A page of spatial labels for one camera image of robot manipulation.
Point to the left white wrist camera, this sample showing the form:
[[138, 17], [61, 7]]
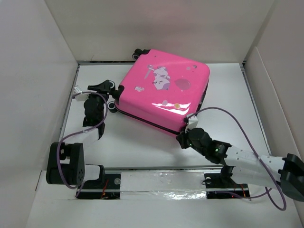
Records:
[[79, 95]]

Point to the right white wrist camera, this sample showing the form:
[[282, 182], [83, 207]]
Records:
[[191, 122]]

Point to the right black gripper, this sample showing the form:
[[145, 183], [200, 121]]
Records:
[[181, 137]]

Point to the pink hard-shell suitcase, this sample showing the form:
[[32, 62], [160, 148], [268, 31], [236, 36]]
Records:
[[161, 89]]

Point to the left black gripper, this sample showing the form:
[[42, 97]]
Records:
[[104, 88]]

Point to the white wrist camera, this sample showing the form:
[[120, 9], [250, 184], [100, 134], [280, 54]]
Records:
[[191, 122], [79, 95]]

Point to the metal base rail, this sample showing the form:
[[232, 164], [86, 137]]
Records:
[[96, 182]]

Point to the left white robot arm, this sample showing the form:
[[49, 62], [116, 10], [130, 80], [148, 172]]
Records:
[[66, 162]]

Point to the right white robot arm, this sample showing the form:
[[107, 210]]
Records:
[[245, 167]]

